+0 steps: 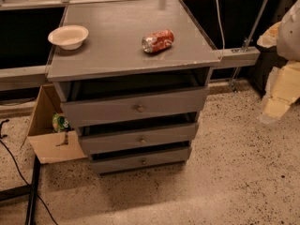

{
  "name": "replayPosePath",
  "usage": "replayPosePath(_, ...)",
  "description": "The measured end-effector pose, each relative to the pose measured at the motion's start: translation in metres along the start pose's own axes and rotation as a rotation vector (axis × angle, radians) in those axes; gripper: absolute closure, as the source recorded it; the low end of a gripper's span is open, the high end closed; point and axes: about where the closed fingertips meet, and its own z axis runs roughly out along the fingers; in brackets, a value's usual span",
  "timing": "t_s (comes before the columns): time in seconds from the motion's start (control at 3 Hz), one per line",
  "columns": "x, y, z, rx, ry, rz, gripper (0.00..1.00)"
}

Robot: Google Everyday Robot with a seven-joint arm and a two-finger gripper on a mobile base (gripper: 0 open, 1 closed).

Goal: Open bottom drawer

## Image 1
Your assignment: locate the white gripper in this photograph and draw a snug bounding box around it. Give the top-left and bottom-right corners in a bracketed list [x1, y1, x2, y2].
[257, 22, 300, 124]

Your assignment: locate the grey bottom drawer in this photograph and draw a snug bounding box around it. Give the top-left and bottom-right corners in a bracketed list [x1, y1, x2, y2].
[91, 146, 191, 174]

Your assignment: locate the grey drawer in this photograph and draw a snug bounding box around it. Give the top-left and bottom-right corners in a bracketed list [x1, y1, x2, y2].
[61, 87, 208, 128]
[91, 146, 191, 174]
[79, 123, 199, 155]

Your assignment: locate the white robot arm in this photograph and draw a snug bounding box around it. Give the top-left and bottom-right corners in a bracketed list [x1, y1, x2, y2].
[257, 0, 300, 124]

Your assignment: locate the grey drawer cabinet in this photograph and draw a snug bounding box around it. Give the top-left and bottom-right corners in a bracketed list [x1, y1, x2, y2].
[48, 0, 218, 163]

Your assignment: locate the grey middle drawer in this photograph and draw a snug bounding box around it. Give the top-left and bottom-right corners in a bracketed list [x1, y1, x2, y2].
[79, 123, 199, 155]

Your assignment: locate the grey top drawer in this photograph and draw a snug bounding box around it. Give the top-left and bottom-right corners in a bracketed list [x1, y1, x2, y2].
[61, 87, 208, 128]

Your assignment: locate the open cardboard box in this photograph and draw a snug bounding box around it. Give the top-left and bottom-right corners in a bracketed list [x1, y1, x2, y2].
[27, 84, 85, 164]

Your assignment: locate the diagonal metal rod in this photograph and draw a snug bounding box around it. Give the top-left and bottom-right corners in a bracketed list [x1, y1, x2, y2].
[229, 0, 268, 92]

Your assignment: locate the red soda can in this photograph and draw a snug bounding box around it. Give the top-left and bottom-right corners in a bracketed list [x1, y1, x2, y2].
[142, 29, 174, 53]

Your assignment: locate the white bowl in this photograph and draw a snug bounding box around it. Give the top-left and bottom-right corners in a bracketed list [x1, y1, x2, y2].
[48, 25, 89, 51]

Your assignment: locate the green bag in box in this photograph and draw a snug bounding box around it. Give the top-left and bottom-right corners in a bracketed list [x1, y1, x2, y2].
[52, 113, 70, 132]

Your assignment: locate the white cable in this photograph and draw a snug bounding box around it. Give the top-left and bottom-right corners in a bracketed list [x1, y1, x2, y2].
[202, 0, 226, 62]

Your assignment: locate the grey horizontal rail frame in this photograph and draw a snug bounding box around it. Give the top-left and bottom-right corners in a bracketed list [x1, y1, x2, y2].
[0, 0, 276, 92]

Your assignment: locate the black metal floor frame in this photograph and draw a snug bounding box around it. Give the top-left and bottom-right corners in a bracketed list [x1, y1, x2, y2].
[0, 157, 40, 225]

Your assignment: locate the black floor cable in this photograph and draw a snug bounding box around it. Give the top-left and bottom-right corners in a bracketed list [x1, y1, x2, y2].
[0, 118, 59, 225]

